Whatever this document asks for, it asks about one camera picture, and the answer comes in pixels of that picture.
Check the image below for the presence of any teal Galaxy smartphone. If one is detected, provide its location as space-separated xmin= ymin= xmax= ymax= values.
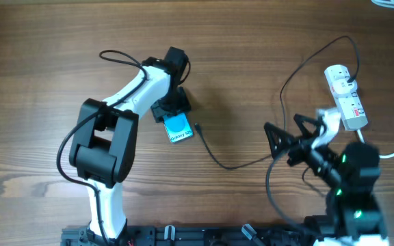
xmin=163 ymin=113 xmax=194 ymax=144

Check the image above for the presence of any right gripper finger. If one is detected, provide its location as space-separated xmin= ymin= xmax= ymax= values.
xmin=263 ymin=122 xmax=295 ymax=159
xmin=293 ymin=114 xmax=324 ymax=137

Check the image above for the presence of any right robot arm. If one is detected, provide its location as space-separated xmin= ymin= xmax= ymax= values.
xmin=263 ymin=110 xmax=389 ymax=245

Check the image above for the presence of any white power strip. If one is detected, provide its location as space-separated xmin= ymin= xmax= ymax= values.
xmin=324 ymin=64 xmax=368 ymax=131

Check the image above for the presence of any white charger plug adapter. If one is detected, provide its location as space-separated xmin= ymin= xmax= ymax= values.
xmin=330 ymin=79 xmax=358 ymax=98

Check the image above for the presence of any black USB charging cable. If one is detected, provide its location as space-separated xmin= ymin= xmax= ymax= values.
xmin=194 ymin=36 xmax=360 ymax=171

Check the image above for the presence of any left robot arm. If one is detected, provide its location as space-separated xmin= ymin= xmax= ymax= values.
xmin=65 ymin=47 xmax=193 ymax=245

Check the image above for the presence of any left camera black cable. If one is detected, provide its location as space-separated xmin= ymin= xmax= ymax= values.
xmin=55 ymin=49 xmax=150 ymax=240

